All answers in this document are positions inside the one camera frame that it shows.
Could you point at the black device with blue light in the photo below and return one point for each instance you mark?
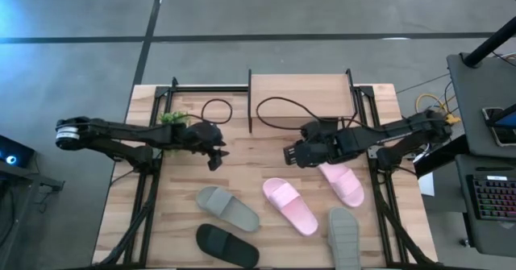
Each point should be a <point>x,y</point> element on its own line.
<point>14,151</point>

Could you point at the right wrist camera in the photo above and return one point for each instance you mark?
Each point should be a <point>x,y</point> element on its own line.
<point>310,131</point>

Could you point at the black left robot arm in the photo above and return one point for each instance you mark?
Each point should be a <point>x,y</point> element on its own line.
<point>113,133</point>

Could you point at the black desk support bar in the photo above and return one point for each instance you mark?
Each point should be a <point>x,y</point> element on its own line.
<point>439,157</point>

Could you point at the wooden shelf with black legs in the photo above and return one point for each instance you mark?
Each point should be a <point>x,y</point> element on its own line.
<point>302,94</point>

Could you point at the black pole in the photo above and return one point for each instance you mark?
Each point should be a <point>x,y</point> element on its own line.
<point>488,44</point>

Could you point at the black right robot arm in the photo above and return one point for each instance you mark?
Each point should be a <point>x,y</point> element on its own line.
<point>403,131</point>

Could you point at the pink slide sandal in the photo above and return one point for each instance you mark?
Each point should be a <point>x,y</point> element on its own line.
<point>344,185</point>
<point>290,205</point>

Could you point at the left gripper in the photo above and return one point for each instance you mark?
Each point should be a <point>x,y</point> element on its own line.
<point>203,137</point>

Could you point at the yellow plug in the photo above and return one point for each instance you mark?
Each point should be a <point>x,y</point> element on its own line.
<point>452,119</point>

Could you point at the grey side table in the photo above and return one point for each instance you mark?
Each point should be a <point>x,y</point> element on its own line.
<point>483,233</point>

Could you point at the green artificial potted plant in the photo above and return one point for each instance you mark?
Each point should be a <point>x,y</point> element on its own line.
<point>173,117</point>

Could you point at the grey slide sandal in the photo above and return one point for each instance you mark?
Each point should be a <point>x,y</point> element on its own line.
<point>343,238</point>
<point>227,207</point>

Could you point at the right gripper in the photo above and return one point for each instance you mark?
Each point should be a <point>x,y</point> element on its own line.
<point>322,151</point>

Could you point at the backlit black keyboard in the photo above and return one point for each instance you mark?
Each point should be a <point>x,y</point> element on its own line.
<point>496,197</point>

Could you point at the black smartphone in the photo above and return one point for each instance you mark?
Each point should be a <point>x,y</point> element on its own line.
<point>504,135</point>

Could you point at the black aluminium rig frame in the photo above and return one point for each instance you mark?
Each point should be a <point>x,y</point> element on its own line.
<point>201,88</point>

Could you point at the white paper sheet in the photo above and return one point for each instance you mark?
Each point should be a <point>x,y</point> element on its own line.
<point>426,184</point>

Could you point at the grey desk top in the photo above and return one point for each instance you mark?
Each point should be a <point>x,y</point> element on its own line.
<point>471,100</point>

